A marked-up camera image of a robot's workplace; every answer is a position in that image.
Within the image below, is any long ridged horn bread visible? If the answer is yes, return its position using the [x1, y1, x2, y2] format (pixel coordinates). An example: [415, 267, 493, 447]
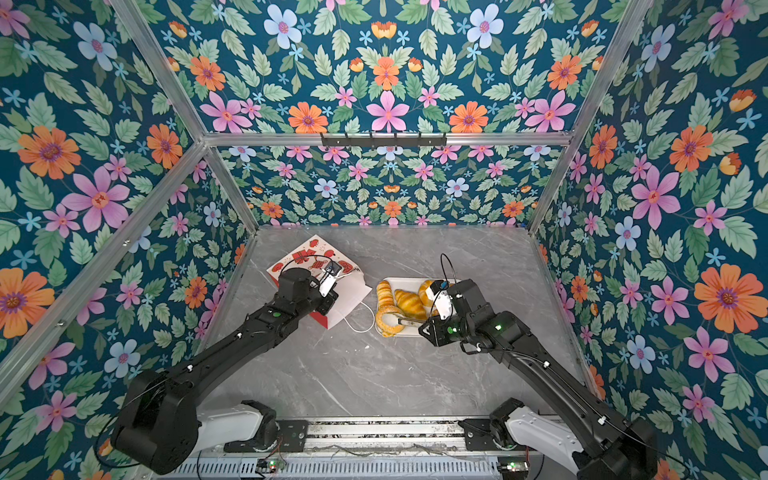
[376, 280, 396, 310]

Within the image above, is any pale ring donut bread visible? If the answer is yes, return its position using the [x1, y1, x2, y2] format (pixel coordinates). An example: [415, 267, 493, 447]
[375, 305, 405, 338]

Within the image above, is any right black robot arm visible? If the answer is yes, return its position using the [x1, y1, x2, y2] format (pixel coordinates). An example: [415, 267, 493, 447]
[379, 280, 658, 479]

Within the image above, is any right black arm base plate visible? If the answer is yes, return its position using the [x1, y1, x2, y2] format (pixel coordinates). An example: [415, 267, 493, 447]
[457, 418, 543, 452]

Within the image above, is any striped yellow bread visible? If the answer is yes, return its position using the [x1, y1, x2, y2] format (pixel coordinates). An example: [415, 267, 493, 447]
[394, 289, 427, 322]

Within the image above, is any red white paper bag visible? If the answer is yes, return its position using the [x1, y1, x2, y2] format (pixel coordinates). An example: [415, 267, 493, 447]
[266, 234, 372, 330]

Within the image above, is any white slotted cable duct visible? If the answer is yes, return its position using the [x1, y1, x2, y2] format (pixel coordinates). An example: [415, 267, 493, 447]
[164, 457, 502, 479]

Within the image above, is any black hook rail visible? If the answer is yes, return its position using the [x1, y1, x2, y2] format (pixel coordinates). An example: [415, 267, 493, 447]
[320, 133, 448, 149]

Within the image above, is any aluminium front rail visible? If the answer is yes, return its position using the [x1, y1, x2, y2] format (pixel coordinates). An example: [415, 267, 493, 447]
[134, 415, 637, 463]

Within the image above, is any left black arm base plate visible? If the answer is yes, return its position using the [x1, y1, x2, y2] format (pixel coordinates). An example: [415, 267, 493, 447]
[224, 420, 309, 453]

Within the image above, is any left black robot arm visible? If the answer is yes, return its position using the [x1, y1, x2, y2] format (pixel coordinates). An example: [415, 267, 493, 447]
[110, 268, 339, 474]

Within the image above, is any round yellow fluted bread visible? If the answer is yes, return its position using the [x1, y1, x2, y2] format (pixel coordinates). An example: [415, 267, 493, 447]
[418, 280, 433, 308]

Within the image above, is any white rectangular tray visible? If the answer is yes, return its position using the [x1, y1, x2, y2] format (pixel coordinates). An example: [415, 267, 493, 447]
[384, 277, 443, 338]

